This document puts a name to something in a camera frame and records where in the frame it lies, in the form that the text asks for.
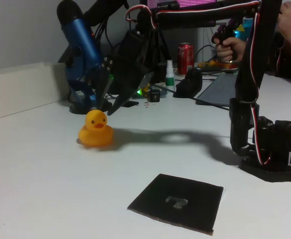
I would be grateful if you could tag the computer monitor pink screen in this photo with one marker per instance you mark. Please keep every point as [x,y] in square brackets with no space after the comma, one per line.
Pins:
[185,2]

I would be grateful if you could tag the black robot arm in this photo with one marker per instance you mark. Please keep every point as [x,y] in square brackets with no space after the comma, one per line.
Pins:
[250,62]

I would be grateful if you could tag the black tripod stand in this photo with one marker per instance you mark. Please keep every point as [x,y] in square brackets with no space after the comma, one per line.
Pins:
[163,53]

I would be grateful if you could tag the grey flat laptop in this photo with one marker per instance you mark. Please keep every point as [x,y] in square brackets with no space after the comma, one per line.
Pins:
[217,89]

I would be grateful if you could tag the white raised shelf board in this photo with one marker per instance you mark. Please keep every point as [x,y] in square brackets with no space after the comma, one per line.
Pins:
[23,87]

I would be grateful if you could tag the red soda can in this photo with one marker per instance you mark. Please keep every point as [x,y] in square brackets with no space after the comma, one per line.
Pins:
[186,58]

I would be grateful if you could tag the black square pad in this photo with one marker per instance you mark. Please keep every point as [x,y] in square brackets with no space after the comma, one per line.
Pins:
[175,189]

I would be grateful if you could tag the yellow rubber duck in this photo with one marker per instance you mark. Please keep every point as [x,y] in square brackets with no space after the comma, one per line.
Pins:
[95,135]

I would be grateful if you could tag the person's right hand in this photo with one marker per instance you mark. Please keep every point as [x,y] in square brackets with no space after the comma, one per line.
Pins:
[235,48]

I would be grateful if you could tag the white lit computer case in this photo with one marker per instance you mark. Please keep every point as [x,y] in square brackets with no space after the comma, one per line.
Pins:
[245,30]

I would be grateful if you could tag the black leader teleoperation arm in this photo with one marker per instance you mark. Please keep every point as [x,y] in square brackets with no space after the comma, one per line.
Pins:
[222,32]

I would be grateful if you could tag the blue desktop microphone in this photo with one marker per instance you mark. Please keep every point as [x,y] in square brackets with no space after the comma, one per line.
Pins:
[83,39]

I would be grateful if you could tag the small black cube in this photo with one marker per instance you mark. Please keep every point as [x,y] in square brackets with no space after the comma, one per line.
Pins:
[155,95]

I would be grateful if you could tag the white green spray bottle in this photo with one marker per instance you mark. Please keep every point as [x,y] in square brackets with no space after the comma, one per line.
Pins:
[170,79]

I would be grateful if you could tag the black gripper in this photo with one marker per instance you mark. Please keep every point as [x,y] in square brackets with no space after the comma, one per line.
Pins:
[119,72]

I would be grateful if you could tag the black flat stand foot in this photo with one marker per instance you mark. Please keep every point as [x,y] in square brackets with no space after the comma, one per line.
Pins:
[131,104]

